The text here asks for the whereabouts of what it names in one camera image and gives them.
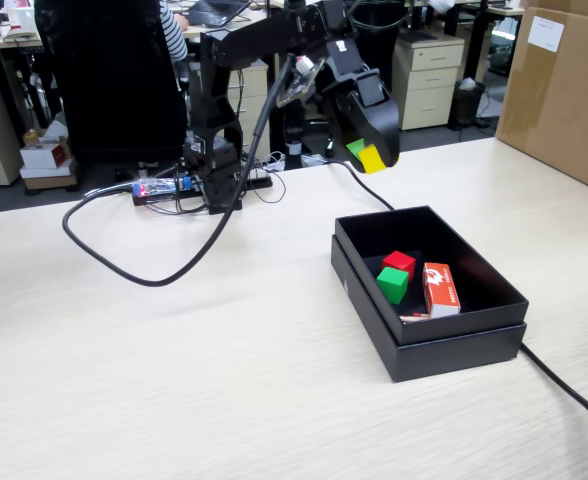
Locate black trash bin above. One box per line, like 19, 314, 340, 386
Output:
447, 78, 488, 131

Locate person in striped shirt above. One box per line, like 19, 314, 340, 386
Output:
157, 0, 191, 63

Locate flat brown cardboard tray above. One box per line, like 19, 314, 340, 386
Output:
19, 159, 81, 193

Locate black laptop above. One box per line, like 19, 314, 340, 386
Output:
186, 0, 253, 28

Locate thick black camera cable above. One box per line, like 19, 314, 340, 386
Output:
61, 52, 298, 288

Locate open brown cardboard box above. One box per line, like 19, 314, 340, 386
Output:
22, 118, 71, 147

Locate white paper label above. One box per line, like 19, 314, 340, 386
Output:
526, 14, 566, 54

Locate blue red controller board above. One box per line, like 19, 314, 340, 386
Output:
131, 173, 196, 204

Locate black pole white bands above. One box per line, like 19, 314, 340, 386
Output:
282, 97, 309, 171

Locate small white red box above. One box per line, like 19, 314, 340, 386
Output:
19, 141, 72, 171

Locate red wooden cube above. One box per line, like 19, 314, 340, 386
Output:
381, 249, 418, 282

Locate black cardboard box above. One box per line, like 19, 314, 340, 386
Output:
333, 204, 531, 347

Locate black cardboard box lid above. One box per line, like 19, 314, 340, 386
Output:
329, 234, 528, 384

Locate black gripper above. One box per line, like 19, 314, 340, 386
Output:
317, 38, 402, 169

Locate orange white matchbox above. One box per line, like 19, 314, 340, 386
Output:
421, 261, 462, 320

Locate yellow wooden cube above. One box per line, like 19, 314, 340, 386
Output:
356, 143, 391, 176

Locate large brown cardboard box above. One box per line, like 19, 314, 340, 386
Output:
494, 0, 588, 199

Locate white desk items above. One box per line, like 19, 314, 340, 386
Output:
2, 0, 43, 44

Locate black mesh office chair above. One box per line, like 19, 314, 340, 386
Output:
32, 0, 191, 167

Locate long black cable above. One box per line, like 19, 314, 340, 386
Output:
318, 158, 588, 480

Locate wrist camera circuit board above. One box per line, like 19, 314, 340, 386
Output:
275, 54, 326, 109

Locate thin black wire bundle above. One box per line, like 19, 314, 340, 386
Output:
241, 153, 288, 205

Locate green wooden cube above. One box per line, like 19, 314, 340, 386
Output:
375, 265, 411, 306

